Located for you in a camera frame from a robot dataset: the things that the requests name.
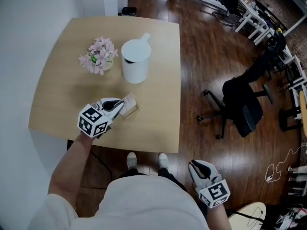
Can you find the spare gripper unit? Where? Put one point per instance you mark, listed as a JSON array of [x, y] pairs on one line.
[[287, 218]]

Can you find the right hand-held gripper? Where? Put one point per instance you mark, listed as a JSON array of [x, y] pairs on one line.
[[214, 193]]

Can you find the small black bin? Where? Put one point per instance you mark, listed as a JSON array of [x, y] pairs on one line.
[[129, 11]]

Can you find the white cylindrical lidded container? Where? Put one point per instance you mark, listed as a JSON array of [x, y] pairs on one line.
[[135, 71]]

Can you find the person's white shirt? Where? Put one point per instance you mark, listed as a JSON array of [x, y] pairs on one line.
[[148, 205]]

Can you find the black stool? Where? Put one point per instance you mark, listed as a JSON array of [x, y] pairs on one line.
[[286, 120]]

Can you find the cream round table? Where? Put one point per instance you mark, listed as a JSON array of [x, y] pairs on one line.
[[244, 217]]

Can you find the black swivel office chair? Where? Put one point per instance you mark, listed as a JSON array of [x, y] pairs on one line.
[[237, 97]]

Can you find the white desk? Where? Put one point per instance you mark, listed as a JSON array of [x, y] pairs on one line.
[[251, 11], [299, 83]]

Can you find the white grey equipment stand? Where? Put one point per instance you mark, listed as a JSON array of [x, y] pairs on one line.
[[299, 170]]

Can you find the yellow round table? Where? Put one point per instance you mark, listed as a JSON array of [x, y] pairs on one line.
[[304, 111]]

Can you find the person's right white shoe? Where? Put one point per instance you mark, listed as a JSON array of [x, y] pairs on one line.
[[163, 160]]

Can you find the pink flowers in white pot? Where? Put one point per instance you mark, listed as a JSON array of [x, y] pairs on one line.
[[100, 54]]

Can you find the person's left forearm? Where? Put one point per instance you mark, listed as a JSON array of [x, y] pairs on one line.
[[69, 169]]

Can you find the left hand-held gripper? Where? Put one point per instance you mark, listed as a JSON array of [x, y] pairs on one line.
[[91, 121]]

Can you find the person's left white shoe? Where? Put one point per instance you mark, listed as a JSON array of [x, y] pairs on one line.
[[132, 160]]

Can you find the light wooden table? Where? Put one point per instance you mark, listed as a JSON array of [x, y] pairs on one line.
[[60, 92]]

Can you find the person's white shoe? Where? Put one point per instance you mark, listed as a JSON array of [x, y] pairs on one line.
[[163, 160], [132, 160]]

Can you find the person's black trousers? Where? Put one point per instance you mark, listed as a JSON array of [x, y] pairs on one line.
[[171, 176]]

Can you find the person's right forearm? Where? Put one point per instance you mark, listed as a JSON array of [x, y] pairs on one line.
[[218, 218]]

